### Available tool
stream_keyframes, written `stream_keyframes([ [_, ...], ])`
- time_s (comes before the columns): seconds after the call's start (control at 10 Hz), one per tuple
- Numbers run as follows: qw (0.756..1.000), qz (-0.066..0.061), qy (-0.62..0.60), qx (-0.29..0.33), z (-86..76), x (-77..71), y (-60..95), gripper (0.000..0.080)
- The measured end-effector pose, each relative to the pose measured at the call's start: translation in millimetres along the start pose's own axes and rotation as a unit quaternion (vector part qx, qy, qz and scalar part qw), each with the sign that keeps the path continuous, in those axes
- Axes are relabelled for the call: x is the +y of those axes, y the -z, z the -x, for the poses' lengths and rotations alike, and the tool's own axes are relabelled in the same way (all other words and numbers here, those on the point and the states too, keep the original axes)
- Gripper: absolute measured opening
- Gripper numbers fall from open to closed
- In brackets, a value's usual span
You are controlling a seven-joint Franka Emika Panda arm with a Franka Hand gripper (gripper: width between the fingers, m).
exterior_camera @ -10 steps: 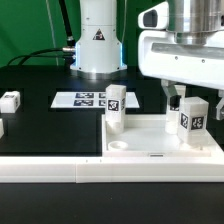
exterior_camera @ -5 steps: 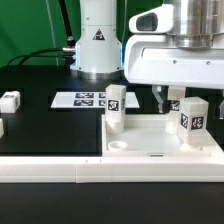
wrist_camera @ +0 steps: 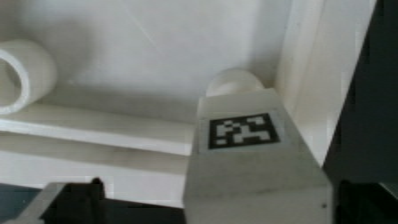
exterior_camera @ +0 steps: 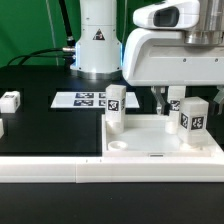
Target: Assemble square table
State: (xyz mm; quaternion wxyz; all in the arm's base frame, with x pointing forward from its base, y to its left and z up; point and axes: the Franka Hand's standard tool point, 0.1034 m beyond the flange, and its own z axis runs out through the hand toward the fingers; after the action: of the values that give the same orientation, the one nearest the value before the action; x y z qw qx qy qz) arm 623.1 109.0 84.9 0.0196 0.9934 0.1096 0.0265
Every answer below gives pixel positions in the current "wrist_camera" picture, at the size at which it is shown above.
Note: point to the white square table top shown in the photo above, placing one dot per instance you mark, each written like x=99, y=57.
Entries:
x=141, y=48

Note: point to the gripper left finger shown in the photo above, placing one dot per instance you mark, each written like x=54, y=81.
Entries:
x=68, y=204

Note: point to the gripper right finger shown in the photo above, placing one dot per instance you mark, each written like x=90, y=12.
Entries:
x=367, y=203

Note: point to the white table leg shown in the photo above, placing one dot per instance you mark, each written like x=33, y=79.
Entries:
x=257, y=183

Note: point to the white L-shaped obstacle fence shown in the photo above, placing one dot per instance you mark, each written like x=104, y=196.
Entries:
x=338, y=45

